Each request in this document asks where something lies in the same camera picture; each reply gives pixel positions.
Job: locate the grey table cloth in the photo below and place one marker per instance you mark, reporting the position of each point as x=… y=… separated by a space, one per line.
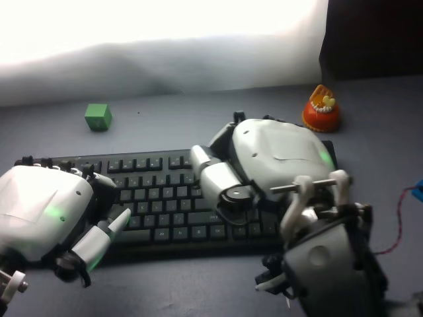
x=185 y=284

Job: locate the orange toy cake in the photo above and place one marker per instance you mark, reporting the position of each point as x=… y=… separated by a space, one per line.
x=321 y=115

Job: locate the dark panel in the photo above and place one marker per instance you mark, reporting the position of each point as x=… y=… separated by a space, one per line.
x=373 y=36

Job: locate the blue square four-hole plate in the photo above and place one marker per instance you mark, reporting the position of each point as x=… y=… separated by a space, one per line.
x=419 y=191

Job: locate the green cube block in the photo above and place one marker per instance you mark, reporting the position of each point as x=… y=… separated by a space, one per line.
x=97 y=117

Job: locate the black computer keyboard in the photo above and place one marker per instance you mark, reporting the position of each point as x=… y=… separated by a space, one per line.
x=165 y=204

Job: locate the white sheet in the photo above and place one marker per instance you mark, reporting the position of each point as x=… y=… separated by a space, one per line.
x=165 y=66

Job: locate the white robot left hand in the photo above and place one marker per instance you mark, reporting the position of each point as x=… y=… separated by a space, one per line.
x=36 y=211

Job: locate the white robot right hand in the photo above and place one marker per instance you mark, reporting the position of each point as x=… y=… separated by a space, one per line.
x=281 y=152

